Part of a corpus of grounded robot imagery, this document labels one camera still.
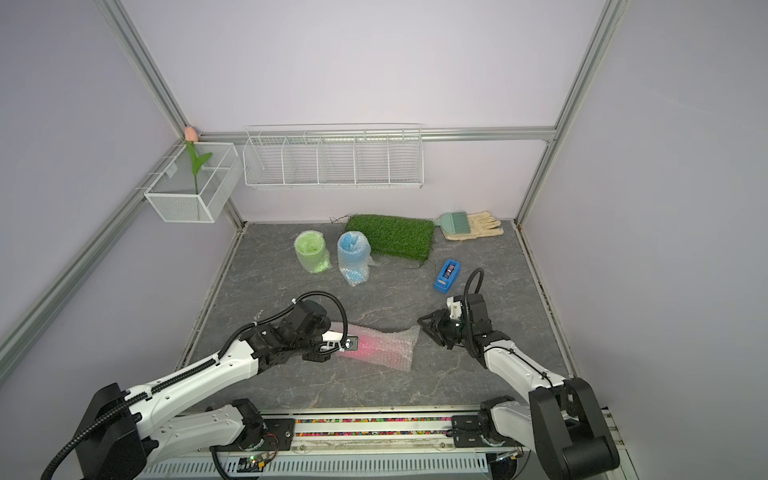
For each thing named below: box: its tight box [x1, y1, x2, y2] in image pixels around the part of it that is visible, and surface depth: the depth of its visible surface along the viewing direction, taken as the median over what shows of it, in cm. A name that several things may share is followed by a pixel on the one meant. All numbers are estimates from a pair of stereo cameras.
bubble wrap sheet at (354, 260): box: [337, 230, 376, 287], surface depth 98 cm
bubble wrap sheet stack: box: [330, 321, 421, 372], surface depth 81 cm
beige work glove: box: [436, 211, 504, 240], surface depth 122 cm
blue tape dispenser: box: [434, 258, 461, 294], surface depth 103 cm
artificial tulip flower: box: [184, 126, 213, 195], surface depth 92 cm
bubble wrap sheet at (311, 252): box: [294, 230, 331, 274], surface depth 96 cm
